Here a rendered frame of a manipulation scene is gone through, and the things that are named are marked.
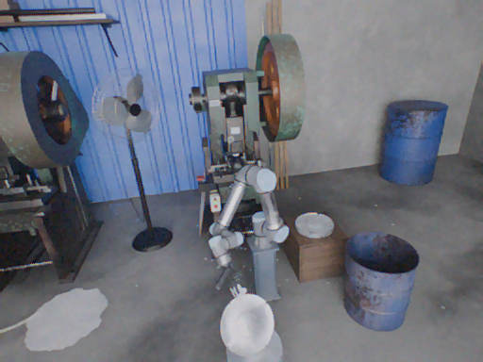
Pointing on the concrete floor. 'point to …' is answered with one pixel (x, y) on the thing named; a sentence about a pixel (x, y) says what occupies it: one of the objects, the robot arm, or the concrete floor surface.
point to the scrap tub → (378, 279)
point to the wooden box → (315, 253)
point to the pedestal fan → (116, 116)
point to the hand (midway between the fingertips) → (239, 301)
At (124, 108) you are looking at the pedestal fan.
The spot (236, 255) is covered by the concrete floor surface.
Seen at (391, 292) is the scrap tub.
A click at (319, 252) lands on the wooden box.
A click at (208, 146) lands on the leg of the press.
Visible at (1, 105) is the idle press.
